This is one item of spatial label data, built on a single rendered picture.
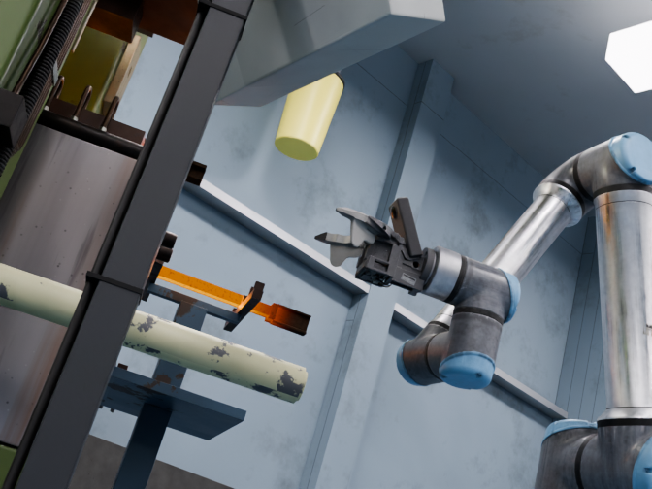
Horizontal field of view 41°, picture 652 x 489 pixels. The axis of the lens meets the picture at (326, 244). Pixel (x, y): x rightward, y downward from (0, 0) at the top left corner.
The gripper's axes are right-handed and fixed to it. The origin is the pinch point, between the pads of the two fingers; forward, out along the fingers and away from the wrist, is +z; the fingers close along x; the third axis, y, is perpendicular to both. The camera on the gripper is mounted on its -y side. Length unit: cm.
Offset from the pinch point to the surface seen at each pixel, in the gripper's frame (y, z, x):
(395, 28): 6, 8, -66
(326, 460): -36, -121, 481
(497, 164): -361, -222, 557
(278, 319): 6.0, -3.4, 47.0
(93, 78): -21, 50, 23
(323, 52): 8, 14, -59
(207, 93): 18, 24, -60
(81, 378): 49, 25, -60
